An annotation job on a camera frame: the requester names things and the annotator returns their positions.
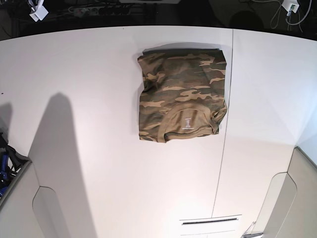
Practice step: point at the camouflage T-shirt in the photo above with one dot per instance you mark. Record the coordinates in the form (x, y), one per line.
(183, 95)

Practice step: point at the blue and black equipment pile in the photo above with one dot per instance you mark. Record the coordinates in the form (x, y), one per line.
(11, 163)

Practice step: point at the black power strip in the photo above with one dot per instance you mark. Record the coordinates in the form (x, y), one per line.
(100, 10)

